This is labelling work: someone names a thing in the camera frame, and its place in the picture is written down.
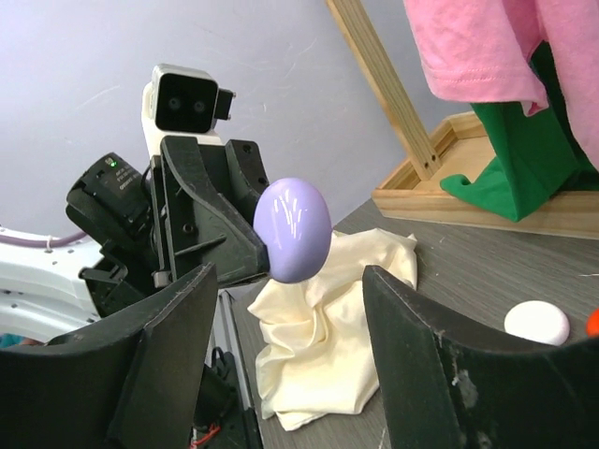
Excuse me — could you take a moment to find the wooden clothes rack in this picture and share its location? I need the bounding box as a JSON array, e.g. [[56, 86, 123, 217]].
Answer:
[[327, 0, 598, 239]]

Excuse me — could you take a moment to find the orange earbud charging case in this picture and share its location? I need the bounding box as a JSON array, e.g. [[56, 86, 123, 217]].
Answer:
[[586, 309, 599, 338]]

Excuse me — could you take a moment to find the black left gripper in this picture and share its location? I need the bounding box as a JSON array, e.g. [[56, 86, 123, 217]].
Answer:
[[66, 136, 270, 317]]

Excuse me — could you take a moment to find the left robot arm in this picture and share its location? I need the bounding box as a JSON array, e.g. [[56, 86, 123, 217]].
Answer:
[[1, 136, 270, 342]]

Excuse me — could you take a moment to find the pink shirt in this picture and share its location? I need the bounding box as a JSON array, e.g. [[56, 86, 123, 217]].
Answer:
[[404, 0, 598, 165]]

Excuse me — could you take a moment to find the white earbud charging case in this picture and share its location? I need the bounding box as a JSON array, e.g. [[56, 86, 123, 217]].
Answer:
[[504, 300, 570, 346]]

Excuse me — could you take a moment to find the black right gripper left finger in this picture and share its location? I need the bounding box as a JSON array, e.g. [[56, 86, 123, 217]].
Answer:
[[1, 265, 218, 448]]

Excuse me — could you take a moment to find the green shirt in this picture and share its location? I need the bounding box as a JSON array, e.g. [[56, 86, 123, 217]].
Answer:
[[440, 42, 598, 222]]

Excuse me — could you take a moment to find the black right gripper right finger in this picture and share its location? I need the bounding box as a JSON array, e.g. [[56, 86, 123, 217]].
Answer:
[[362, 266, 598, 449]]

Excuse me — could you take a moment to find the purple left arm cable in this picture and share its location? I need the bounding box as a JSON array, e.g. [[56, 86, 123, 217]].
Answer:
[[0, 231, 88, 248]]

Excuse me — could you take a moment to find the cream crumpled cloth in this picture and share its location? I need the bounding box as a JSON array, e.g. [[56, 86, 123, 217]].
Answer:
[[248, 228, 417, 431]]

